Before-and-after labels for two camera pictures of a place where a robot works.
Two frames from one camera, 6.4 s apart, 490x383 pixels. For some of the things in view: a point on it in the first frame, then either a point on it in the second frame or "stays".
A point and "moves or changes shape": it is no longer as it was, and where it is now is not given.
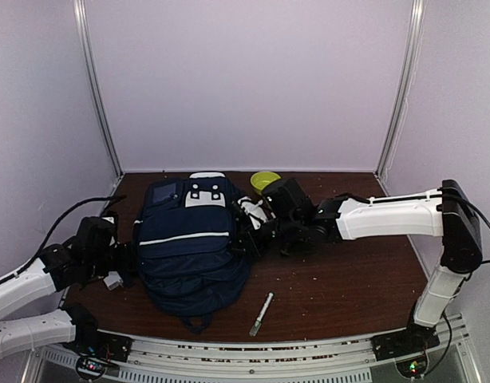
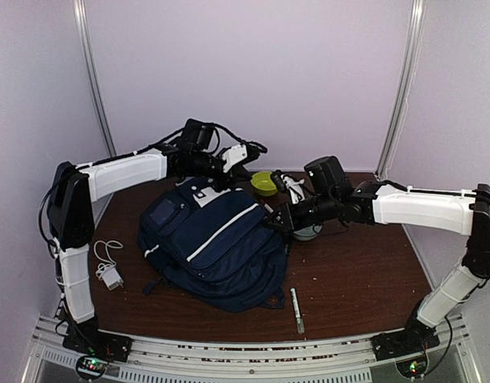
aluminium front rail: x=158 y=360 stays
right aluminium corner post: x=396 y=120 stays
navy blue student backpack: x=187 y=258 moves or changes shape
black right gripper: x=253 y=238 to x=285 y=215
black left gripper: x=125 y=259 to x=227 y=178
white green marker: x=253 y=332 to x=297 y=310
